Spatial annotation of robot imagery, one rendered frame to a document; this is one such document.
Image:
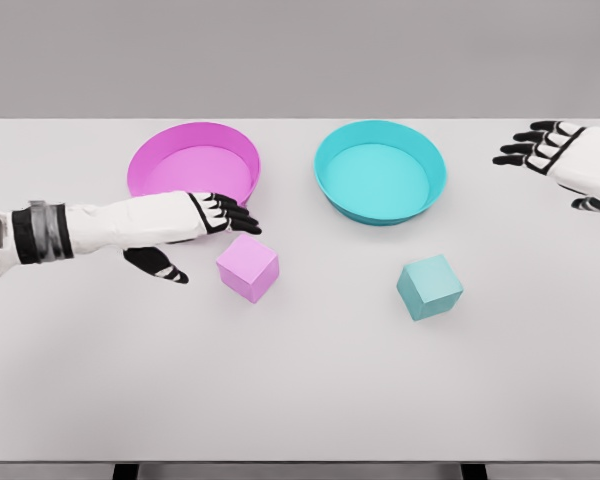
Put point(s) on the pink round plate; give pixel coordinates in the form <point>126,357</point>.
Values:
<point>195,165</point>

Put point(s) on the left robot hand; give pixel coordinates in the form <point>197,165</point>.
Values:
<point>170,217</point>

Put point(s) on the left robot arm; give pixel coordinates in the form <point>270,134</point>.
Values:
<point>55,232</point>

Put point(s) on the cyan round plate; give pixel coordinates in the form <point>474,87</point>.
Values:
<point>380,172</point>

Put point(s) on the pink block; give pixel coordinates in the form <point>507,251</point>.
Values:
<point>247,267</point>

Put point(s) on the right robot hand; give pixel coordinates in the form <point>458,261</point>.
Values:
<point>587,160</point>

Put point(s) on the cyan block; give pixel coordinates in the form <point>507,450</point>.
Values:
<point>429,286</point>

